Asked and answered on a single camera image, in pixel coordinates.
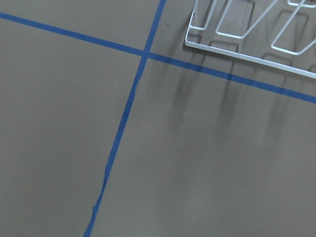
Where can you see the white wire cup rack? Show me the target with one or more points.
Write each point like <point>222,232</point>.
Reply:
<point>275,33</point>

